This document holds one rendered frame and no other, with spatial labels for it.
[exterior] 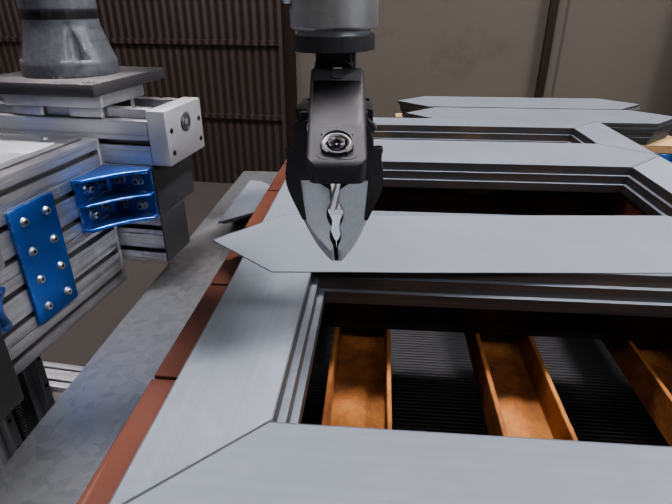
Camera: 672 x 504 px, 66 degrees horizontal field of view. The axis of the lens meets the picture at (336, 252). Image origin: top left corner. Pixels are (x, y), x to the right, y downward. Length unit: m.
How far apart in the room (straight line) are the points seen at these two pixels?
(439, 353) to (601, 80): 2.63
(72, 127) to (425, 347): 0.74
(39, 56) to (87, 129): 0.12
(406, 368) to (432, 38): 2.56
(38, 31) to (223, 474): 0.77
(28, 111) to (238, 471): 0.78
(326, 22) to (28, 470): 0.57
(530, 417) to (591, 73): 2.85
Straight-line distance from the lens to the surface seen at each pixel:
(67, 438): 0.73
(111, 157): 0.95
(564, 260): 0.69
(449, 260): 0.65
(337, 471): 0.38
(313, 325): 0.57
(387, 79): 3.32
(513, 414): 0.72
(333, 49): 0.45
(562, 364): 1.05
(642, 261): 0.73
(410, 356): 0.99
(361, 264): 0.62
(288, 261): 0.63
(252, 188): 1.33
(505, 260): 0.66
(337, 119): 0.41
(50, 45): 0.97
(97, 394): 0.78
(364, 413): 0.68
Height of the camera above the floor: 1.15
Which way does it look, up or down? 26 degrees down
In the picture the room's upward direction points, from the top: straight up
